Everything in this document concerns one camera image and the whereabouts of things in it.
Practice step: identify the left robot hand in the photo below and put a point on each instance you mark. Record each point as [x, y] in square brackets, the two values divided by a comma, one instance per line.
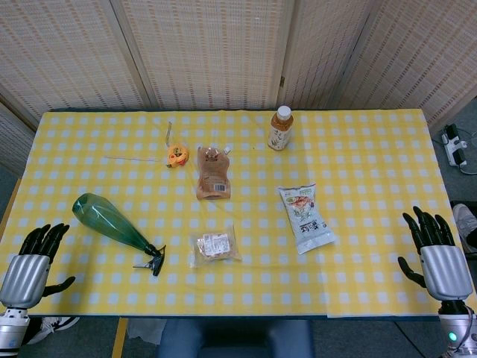
[23, 274]

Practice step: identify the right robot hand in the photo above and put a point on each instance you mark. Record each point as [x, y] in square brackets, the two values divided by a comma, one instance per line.
[443, 272]

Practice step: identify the green spray bottle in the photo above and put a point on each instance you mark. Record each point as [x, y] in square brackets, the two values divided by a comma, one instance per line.
[112, 223]

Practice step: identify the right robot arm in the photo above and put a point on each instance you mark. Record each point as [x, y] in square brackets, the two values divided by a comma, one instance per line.
[457, 328]

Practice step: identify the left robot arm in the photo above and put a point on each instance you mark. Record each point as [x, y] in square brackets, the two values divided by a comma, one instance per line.
[13, 326]

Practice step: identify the tea bottle with white cap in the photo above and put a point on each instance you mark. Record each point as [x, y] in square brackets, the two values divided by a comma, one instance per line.
[280, 130]

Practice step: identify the grey sneaker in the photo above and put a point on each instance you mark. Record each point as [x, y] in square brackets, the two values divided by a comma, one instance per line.
[466, 223]

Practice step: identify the white and black sneaker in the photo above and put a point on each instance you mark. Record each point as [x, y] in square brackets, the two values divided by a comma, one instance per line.
[54, 326]

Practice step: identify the white power strip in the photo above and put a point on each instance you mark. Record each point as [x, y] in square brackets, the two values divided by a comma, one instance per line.
[454, 147]

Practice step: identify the white snack bag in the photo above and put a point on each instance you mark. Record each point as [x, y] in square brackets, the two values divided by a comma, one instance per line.
[307, 218]

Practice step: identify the clear bag of pastry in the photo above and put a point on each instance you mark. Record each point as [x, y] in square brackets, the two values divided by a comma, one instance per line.
[214, 248]

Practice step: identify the yellow tape measure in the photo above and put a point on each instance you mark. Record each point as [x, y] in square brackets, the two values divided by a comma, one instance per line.
[176, 156]

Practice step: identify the yellow checkered tablecloth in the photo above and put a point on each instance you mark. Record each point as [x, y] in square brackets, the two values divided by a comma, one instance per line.
[238, 209]

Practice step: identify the brown spouted sauce pouch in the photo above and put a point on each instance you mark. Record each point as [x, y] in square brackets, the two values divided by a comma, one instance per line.
[213, 173]

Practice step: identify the woven folding screen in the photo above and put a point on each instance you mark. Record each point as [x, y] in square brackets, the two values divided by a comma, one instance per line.
[238, 52]

